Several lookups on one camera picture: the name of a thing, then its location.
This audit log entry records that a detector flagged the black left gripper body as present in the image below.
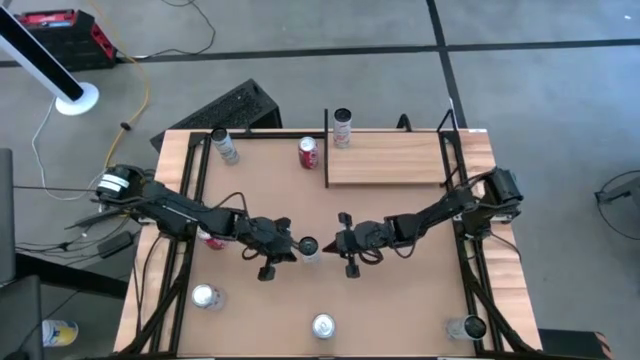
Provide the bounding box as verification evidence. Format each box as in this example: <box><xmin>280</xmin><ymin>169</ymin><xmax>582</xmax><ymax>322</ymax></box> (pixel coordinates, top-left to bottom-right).
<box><xmin>234</xmin><ymin>216</ymin><xmax>296</xmax><ymax>281</ymax></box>

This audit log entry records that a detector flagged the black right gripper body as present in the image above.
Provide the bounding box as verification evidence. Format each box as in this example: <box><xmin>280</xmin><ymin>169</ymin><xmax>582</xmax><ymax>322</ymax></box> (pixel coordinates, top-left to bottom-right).
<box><xmin>337</xmin><ymin>213</ymin><xmax>399</xmax><ymax>279</ymax></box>

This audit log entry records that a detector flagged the white slim can red band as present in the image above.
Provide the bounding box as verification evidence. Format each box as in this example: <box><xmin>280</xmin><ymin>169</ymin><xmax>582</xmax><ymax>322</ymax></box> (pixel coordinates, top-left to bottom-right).
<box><xmin>298</xmin><ymin>235</ymin><xmax>322</xmax><ymax>265</ymax></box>

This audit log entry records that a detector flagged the red Coca-Cola can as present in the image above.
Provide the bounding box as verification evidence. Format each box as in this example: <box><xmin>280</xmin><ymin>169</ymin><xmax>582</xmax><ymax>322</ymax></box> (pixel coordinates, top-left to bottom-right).
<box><xmin>197</xmin><ymin>229</ymin><xmax>226</xmax><ymax>251</ymax></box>
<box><xmin>297</xmin><ymin>135</ymin><xmax>321</xmax><ymax>171</ymax></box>

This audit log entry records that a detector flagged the white Celsius Arctic Vibe can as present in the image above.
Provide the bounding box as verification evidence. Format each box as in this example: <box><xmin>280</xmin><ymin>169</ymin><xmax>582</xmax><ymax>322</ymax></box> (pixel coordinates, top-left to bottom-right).
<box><xmin>445</xmin><ymin>313</ymin><xmax>489</xmax><ymax>342</ymax></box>
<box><xmin>209</xmin><ymin>127</ymin><xmax>241</xmax><ymax>166</ymax></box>

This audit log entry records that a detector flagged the white slim can red print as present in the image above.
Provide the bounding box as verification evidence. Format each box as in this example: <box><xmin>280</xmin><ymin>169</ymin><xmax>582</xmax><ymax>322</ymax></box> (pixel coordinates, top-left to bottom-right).
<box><xmin>332</xmin><ymin>107</ymin><xmax>354</xmax><ymax>150</ymax></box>

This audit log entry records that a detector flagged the silver Diet Coke can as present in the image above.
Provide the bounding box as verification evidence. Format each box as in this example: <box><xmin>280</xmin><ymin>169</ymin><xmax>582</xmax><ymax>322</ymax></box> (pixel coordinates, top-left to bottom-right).
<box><xmin>190</xmin><ymin>283</ymin><xmax>229</xmax><ymax>312</ymax></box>
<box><xmin>310</xmin><ymin>312</ymin><xmax>337</xmax><ymax>341</ymax></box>

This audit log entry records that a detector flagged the black power adapter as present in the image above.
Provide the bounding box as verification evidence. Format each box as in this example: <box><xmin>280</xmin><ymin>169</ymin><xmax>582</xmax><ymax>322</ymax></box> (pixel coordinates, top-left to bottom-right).
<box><xmin>98</xmin><ymin>231</ymin><xmax>135</xmax><ymax>260</ymax></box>

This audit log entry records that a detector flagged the black floor beam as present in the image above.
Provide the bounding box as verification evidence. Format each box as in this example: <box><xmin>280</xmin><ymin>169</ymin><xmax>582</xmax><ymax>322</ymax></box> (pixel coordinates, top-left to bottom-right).
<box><xmin>14</xmin><ymin>252</ymin><xmax>129</xmax><ymax>300</ymax></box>

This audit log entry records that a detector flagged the yellow and white cup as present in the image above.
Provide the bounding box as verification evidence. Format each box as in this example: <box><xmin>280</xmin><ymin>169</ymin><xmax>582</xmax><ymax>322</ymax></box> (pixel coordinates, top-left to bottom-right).
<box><xmin>41</xmin><ymin>319</ymin><xmax>80</xmax><ymax>348</ymax></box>

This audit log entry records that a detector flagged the black box with hazard stripes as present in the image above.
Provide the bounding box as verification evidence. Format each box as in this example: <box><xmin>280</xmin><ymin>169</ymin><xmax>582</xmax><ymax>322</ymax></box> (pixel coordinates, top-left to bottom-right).
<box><xmin>537</xmin><ymin>327</ymin><xmax>614</xmax><ymax>360</ymax></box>

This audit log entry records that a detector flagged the dark grey chair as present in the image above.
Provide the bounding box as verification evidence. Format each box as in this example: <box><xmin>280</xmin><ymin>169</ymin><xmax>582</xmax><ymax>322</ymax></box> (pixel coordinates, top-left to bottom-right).
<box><xmin>0</xmin><ymin>147</ymin><xmax>45</xmax><ymax>360</ymax></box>

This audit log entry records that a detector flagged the black and red crate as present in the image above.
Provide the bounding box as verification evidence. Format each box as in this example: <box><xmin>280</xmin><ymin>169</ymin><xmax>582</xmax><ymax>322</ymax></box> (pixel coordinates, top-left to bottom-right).
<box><xmin>14</xmin><ymin>9</ymin><xmax>119</xmax><ymax>72</ymax></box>

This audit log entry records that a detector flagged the white tower with dark panel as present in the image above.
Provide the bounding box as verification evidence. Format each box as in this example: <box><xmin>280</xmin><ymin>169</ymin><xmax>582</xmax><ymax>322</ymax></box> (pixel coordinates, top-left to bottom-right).
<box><xmin>0</xmin><ymin>4</ymin><xmax>100</xmax><ymax>117</ymax></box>

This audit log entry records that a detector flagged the wooden shelf with black frame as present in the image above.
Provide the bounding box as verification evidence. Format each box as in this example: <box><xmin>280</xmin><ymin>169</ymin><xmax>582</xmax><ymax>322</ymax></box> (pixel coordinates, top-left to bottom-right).
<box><xmin>323</xmin><ymin>108</ymin><xmax>449</xmax><ymax>190</ymax></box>

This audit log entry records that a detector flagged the black aluminium table frame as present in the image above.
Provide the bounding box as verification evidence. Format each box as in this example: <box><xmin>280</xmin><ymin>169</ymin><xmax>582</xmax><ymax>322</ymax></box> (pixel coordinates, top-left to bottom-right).
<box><xmin>119</xmin><ymin>127</ymin><xmax>541</xmax><ymax>360</ymax></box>

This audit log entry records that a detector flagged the yellow cable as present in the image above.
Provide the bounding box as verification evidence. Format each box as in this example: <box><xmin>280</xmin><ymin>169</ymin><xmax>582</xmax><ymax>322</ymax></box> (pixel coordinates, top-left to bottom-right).
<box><xmin>87</xmin><ymin>0</ymin><xmax>152</xmax><ymax>171</ymax></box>

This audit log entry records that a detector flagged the black floor cable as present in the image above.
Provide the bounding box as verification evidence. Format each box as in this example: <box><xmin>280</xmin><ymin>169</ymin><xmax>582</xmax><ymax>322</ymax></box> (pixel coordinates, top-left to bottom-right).
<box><xmin>132</xmin><ymin>0</ymin><xmax>217</xmax><ymax>61</ymax></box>

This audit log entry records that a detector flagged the white floor cable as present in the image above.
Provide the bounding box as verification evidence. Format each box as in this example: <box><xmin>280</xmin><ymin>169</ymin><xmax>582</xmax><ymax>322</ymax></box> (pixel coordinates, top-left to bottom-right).
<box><xmin>31</xmin><ymin>97</ymin><xmax>109</xmax><ymax>202</ymax></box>

